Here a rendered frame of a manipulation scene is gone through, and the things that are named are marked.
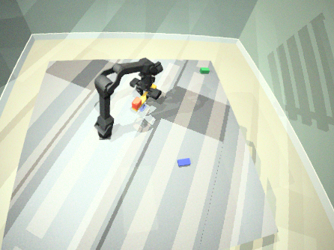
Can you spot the small green block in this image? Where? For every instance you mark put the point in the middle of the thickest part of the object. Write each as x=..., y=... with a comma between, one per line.
x=204, y=70

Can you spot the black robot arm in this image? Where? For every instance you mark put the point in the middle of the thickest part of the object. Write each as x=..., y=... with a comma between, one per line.
x=105, y=87

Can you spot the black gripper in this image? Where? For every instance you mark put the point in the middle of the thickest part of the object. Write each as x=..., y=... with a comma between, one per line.
x=145, y=86

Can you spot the small blue block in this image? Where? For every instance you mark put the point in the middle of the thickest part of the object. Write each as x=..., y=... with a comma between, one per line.
x=182, y=162

